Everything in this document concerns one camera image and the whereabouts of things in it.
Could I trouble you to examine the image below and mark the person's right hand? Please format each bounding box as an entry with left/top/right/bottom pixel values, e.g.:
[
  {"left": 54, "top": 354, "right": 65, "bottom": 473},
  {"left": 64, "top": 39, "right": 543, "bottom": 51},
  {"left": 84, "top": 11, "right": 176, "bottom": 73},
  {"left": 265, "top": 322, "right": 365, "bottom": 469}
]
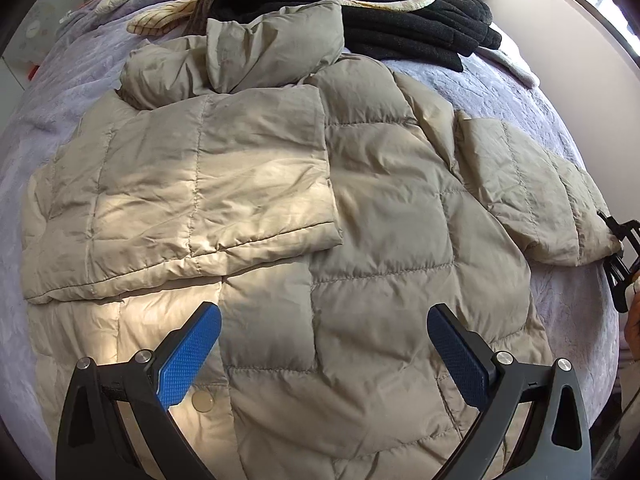
[{"left": 624, "top": 300, "right": 640, "bottom": 350}]

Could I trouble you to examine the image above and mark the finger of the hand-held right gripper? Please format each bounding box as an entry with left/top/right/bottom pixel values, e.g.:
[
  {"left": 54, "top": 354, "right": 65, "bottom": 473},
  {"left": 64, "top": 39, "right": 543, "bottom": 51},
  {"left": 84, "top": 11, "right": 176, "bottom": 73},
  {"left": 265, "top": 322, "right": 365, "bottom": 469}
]
[
  {"left": 597, "top": 212, "right": 640, "bottom": 256},
  {"left": 604, "top": 255, "right": 636, "bottom": 314}
]

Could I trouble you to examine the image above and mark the beige puffer jacket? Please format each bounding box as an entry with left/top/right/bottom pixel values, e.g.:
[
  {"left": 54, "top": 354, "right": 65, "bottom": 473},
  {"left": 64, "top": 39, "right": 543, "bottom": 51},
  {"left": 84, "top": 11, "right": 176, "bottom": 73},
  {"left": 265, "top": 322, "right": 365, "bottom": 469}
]
[{"left": 20, "top": 1, "right": 623, "bottom": 480}]

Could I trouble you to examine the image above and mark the black fleece garment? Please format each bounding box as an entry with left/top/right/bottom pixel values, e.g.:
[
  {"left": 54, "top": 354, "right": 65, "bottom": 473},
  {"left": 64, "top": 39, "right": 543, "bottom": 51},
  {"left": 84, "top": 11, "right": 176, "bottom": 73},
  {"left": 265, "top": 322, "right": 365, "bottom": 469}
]
[{"left": 187, "top": 0, "right": 503, "bottom": 75}]

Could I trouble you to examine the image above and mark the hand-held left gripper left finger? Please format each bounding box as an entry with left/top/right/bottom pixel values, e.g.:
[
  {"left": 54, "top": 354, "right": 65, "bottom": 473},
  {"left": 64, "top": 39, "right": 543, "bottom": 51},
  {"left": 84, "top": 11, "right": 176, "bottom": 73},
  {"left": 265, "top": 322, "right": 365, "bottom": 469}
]
[{"left": 54, "top": 301, "right": 222, "bottom": 480}]

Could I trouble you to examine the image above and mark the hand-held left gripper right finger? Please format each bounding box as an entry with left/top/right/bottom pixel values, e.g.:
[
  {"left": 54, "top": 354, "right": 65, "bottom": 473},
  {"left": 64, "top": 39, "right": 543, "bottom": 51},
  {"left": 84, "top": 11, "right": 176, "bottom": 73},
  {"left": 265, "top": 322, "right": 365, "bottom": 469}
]
[{"left": 427, "top": 303, "right": 596, "bottom": 480}]

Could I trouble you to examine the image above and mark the grey fleece blanket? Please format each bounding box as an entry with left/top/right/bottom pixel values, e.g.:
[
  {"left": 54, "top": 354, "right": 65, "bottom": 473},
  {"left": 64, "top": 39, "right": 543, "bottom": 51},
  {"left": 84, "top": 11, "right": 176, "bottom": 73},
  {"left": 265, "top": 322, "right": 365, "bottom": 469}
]
[{"left": 0, "top": 0, "right": 623, "bottom": 480}]

